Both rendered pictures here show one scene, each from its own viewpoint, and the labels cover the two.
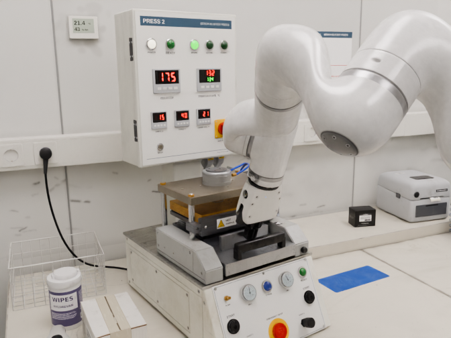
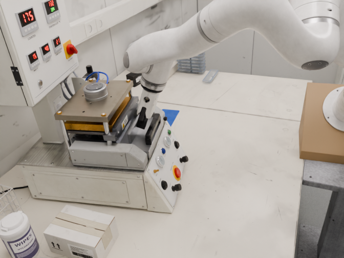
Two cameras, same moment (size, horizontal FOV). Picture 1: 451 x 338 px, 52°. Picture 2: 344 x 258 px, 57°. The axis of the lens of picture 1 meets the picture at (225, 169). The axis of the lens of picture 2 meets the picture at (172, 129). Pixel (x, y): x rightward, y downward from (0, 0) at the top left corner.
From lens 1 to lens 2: 0.63 m
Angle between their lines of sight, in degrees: 44
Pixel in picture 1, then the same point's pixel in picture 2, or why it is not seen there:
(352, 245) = not seen: hidden behind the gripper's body
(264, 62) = (243, 15)
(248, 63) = not seen: outside the picture
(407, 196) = not seen: hidden behind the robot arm
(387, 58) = (333, 7)
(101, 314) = (72, 230)
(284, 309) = (172, 158)
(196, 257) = (130, 156)
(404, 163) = (134, 33)
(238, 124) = (161, 54)
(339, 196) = (109, 68)
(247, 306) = (162, 169)
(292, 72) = (273, 22)
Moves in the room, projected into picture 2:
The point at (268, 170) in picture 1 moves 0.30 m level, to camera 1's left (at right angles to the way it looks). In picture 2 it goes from (164, 79) to (78, 117)
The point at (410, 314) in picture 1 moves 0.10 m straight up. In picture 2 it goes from (211, 128) to (211, 110)
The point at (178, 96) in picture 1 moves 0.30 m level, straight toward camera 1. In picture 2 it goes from (38, 33) to (101, 48)
